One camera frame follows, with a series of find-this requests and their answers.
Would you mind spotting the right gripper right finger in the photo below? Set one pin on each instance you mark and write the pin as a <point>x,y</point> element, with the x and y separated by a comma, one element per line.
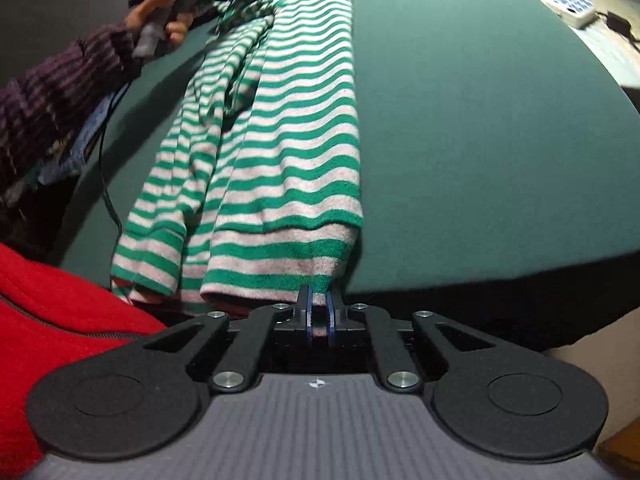
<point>497,397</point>

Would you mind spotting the green white striped garment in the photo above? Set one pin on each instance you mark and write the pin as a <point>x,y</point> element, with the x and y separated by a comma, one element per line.
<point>255,191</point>

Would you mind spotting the plaid sleeve left forearm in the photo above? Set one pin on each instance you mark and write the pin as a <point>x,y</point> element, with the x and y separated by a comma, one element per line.
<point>55,98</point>

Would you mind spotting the person's left hand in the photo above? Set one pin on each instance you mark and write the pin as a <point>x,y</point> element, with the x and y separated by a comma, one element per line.
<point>177,23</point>

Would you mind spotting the red jacket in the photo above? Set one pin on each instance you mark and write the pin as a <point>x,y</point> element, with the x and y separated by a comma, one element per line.
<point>50,318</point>

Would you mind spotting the black power adapter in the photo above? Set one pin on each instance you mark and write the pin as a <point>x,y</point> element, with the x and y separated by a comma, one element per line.
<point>618,24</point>

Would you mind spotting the white power strip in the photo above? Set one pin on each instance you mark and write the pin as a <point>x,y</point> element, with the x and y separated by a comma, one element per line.
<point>575,13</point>

